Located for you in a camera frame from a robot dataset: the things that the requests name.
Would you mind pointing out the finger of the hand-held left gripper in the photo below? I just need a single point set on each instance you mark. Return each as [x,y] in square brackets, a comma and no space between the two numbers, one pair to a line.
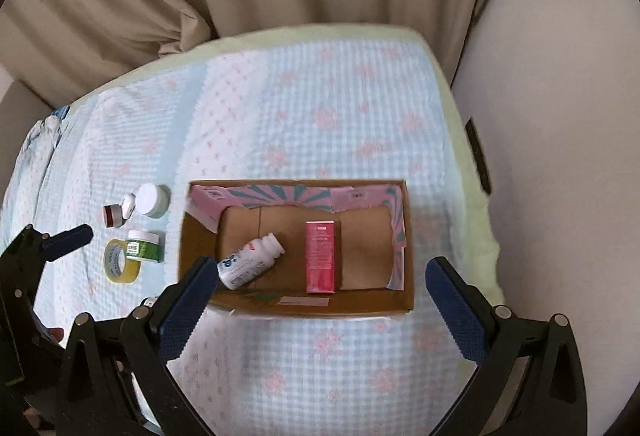
[70,239]

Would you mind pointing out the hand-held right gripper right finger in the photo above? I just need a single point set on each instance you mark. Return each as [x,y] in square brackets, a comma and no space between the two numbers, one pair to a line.
[456,313]

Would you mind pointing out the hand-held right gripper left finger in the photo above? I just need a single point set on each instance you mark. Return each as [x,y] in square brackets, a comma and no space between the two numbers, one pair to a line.
[186,311]

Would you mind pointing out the cardboard box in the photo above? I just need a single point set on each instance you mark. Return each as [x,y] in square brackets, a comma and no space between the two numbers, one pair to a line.
[300,261]

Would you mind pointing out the clear yellow tape roll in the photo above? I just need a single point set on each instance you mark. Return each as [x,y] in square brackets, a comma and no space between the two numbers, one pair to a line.
[114,261]

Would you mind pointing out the small dark red jar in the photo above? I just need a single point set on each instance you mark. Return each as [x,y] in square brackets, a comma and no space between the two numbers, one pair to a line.
[113,215]

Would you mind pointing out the small white jar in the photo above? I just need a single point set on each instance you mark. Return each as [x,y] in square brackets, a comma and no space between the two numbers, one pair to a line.
[129,206]

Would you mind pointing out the green jar white lid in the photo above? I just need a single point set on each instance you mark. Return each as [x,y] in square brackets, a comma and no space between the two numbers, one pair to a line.
[143,247]

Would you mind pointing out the white plastic bottle blue print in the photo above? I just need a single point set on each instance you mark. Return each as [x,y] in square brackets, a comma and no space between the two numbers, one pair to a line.
[248,262]

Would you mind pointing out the light green bedsheet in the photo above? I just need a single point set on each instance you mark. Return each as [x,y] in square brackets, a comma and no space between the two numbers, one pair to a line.
[475,236]

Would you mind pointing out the white round jar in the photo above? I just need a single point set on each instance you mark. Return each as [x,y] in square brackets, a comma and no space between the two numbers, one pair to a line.
[152,200]

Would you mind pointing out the light denim cloth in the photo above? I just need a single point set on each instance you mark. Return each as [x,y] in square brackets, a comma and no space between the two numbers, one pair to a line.
[42,133]

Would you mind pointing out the pink red carton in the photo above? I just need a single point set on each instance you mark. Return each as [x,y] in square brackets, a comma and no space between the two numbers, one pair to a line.
[320,257]

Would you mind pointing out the blue checked floral blanket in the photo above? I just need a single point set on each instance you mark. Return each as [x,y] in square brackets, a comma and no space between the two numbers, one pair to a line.
[310,115]

